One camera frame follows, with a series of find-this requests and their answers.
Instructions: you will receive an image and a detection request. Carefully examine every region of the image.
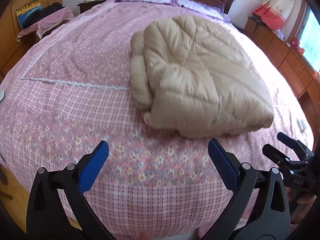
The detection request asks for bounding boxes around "blue yellow book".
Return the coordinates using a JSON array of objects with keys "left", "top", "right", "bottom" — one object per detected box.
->
[{"left": 15, "top": 0, "right": 42, "bottom": 30}]

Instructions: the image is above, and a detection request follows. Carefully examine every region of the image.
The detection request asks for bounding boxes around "beige puffer jacket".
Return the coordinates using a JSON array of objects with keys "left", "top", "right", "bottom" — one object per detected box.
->
[{"left": 130, "top": 15, "right": 274, "bottom": 138}]

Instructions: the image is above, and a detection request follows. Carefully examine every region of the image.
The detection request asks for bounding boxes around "pink cloth covered stool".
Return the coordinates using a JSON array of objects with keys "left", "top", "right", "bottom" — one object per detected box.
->
[{"left": 16, "top": 7, "right": 74, "bottom": 42}]

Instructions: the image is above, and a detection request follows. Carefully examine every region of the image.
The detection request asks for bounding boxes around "red box on cabinet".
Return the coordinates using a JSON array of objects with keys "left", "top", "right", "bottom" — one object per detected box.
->
[{"left": 290, "top": 37, "right": 305, "bottom": 55}]

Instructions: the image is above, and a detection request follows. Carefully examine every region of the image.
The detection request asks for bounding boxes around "white tag on bedspread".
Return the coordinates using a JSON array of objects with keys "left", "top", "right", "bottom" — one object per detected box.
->
[{"left": 297, "top": 119, "right": 306, "bottom": 133}]

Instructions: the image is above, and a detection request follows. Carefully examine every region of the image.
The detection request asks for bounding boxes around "right purple frilled pillow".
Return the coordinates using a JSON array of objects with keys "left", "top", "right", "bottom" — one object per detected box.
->
[{"left": 176, "top": 0, "right": 231, "bottom": 23}]

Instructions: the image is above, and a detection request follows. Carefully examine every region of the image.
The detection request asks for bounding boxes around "dark bedside table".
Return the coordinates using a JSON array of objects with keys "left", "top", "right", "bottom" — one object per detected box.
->
[{"left": 78, "top": 0, "right": 105, "bottom": 14}]

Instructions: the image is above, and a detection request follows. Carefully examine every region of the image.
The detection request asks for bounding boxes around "pink floral bedspread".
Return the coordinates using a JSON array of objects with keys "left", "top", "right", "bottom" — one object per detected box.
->
[{"left": 0, "top": 0, "right": 315, "bottom": 239}]

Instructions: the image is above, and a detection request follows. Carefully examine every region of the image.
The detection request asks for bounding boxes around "wooden drawer cabinet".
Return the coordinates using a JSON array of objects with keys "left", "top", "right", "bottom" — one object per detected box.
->
[{"left": 244, "top": 16, "right": 319, "bottom": 135}]

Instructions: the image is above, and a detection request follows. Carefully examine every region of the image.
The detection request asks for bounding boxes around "black clothes pile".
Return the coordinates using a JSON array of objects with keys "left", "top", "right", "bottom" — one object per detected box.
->
[{"left": 22, "top": 2, "right": 63, "bottom": 29}]

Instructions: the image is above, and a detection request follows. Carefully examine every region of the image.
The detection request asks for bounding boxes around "orange wooden wardrobe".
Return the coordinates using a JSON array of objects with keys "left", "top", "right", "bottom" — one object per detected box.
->
[{"left": 1, "top": 0, "right": 62, "bottom": 80}]

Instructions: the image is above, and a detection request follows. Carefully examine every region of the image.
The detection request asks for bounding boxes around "floral red curtain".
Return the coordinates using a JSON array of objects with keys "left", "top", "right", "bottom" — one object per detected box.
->
[{"left": 252, "top": 0, "right": 296, "bottom": 31}]

